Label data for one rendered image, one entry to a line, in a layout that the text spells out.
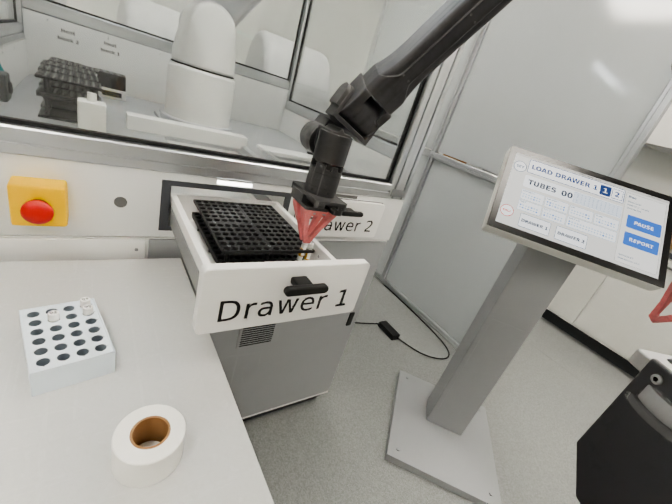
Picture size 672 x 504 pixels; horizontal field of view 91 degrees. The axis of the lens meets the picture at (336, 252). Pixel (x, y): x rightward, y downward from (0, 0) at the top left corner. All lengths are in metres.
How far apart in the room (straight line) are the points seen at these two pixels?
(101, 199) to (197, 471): 0.51
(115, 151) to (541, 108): 1.90
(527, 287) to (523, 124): 1.06
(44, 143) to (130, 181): 0.13
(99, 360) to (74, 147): 0.38
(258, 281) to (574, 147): 1.76
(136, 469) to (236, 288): 0.22
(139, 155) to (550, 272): 1.23
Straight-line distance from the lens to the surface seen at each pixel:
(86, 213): 0.78
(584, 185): 1.34
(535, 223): 1.20
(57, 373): 0.54
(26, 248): 0.82
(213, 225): 0.66
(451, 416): 1.67
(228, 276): 0.48
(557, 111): 2.09
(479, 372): 1.52
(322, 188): 0.57
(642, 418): 0.43
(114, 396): 0.54
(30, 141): 0.75
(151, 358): 0.58
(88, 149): 0.74
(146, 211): 0.78
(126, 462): 0.44
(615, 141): 1.97
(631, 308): 3.24
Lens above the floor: 1.17
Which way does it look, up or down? 24 degrees down
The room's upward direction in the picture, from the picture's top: 18 degrees clockwise
